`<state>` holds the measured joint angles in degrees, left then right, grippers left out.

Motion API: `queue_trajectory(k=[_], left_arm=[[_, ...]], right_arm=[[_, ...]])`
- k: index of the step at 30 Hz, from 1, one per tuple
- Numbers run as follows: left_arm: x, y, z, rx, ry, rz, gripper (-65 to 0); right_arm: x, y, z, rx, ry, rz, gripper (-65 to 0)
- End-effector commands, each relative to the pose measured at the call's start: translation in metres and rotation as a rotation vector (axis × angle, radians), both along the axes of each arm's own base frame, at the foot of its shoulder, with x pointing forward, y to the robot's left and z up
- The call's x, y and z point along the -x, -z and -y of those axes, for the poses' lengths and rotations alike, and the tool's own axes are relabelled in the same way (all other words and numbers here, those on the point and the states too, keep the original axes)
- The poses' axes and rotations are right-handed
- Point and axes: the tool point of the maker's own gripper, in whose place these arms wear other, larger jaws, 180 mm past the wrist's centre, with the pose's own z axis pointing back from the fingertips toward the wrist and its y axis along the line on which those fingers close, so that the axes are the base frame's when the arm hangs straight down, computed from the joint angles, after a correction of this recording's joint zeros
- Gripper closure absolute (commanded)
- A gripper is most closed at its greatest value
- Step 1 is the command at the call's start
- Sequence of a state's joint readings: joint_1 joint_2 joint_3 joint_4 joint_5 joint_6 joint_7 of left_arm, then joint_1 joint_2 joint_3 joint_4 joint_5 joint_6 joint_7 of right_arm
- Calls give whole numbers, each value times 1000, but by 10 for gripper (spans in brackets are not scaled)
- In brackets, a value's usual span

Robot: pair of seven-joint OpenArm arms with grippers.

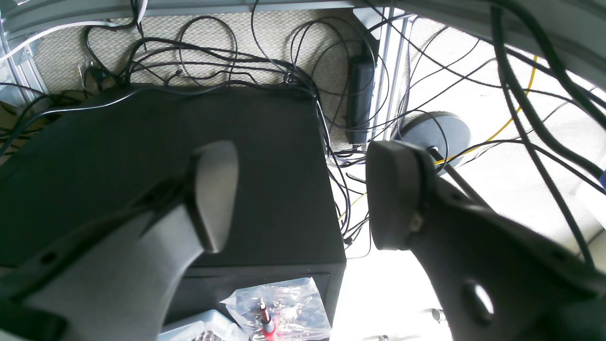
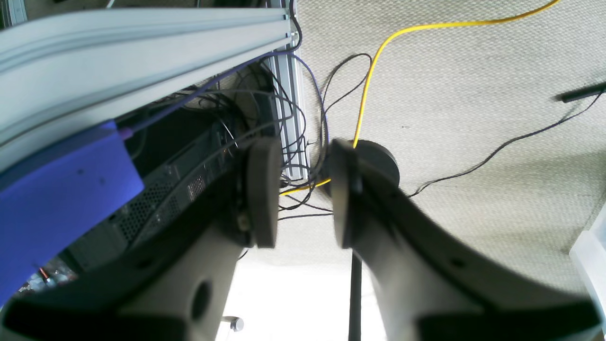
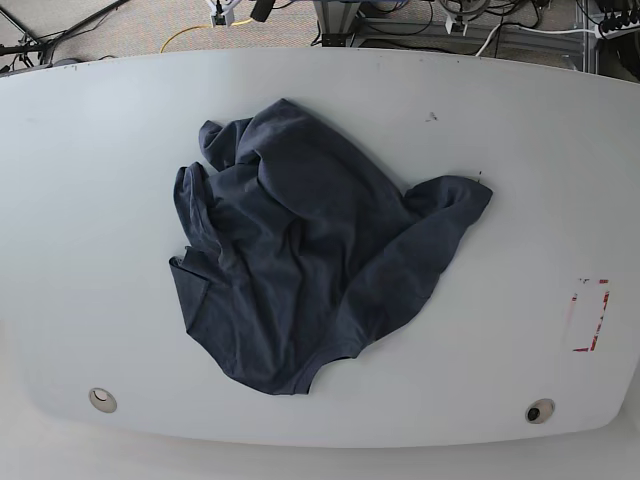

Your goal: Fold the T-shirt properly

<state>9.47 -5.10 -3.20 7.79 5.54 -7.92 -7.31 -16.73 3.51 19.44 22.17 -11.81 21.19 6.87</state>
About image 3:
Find white cable on floor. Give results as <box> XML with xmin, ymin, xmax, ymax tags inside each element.
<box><xmin>474</xmin><ymin>23</ymin><xmax>599</xmax><ymax>57</ymax></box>

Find white power strip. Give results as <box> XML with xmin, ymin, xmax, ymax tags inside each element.
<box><xmin>594</xmin><ymin>11</ymin><xmax>639</xmax><ymax>39</ymax></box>

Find yellow cable on floor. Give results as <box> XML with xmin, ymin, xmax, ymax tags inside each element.
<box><xmin>159</xmin><ymin>17</ymin><xmax>254</xmax><ymax>54</ymax></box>

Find left table cable grommet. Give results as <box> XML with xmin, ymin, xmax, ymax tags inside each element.
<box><xmin>88</xmin><ymin>388</ymin><xmax>117</xmax><ymax>414</ymax></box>

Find black tripod legs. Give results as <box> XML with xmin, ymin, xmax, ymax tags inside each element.
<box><xmin>1</xmin><ymin>0</ymin><xmax>129</xmax><ymax>75</ymax></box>

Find red tape rectangle marking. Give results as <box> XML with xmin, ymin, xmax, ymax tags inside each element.
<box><xmin>564</xmin><ymin>278</ymin><xmax>611</xmax><ymax>352</ymax></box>

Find table cable grommet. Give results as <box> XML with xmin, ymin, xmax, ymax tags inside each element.
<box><xmin>525</xmin><ymin>398</ymin><xmax>555</xmax><ymax>425</ymax></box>
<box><xmin>88</xmin><ymin>388</ymin><xmax>117</xmax><ymax>414</ymax></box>

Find aluminium frame stand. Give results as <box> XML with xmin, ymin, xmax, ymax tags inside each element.
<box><xmin>312</xmin><ymin>1</ymin><xmax>364</xmax><ymax>48</ymax></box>

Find right table cable grommet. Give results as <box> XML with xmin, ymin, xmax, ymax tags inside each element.
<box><xmin>525</xmin><ymin>398</ymin><xmax>555</xmax><ymax>425</ymax></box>

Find dark blue T-shirt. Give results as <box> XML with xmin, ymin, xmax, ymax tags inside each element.
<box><xmin>169</xmin><ymin>99</ymin><xmax>492</xmax><ymax>395</ymax></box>

